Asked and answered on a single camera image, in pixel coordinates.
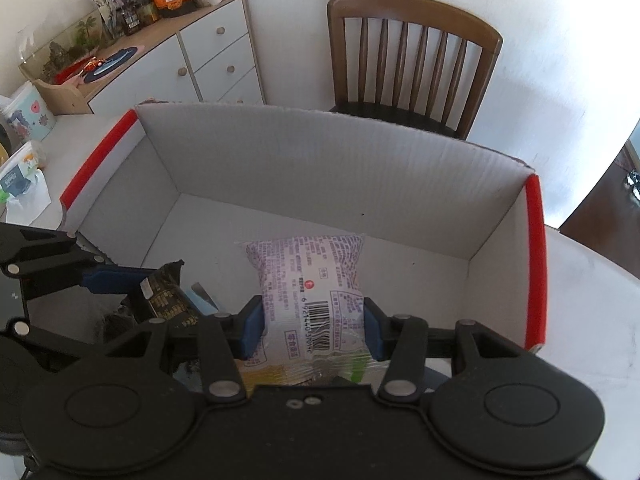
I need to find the pink noodle packet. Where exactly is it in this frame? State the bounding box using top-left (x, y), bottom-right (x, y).
top-left (238, 234), bottom-right (378, 391)

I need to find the light blue small carton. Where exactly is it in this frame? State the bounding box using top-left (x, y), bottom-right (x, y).
top-left (188, 283), bottom-right (219, 316)

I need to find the wet wipes pack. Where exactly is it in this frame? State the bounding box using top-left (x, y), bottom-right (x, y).
top-left (1, 140), bottom-right (51, 226)

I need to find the red cardboard box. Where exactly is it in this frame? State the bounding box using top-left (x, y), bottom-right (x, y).
top-left (61, 103), bottom-right (548, 350)

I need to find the white patterned cup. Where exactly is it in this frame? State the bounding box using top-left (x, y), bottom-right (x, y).
top-left (1, 81), bottom-right (56, 142)

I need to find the glass terrarium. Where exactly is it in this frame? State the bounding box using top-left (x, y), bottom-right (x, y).
top-left (18, 10), bottom-right (104, 84)

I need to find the white drawer cabinet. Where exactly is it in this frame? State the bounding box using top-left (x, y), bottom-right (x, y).
top-left (78, 0), bottom-right (266, 116)

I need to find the brown wooden chair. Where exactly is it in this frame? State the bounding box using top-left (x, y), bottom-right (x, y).
top-left (326, 0), bottom-right (503, 140)

